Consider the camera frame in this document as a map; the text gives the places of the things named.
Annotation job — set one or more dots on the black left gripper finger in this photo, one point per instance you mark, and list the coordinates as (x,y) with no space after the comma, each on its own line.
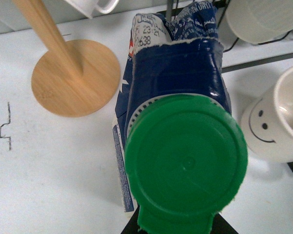
(220,225)

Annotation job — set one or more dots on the blue white milk carton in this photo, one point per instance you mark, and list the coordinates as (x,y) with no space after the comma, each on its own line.
(181,155)

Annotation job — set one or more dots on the white smiley face cup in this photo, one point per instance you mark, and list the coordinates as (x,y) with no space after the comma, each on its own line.
(267,123)

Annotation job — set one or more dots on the white ribbed cup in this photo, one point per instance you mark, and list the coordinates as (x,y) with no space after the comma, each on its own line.
(258,21)

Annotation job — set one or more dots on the wooden mug tree stand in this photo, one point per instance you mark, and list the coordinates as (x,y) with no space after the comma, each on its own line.
(73,78)

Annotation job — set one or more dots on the white hanging mug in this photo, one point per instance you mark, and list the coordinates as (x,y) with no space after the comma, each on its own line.
(88,7)

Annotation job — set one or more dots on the black wire cup rack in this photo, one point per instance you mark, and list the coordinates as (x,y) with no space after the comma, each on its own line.
(239,54)

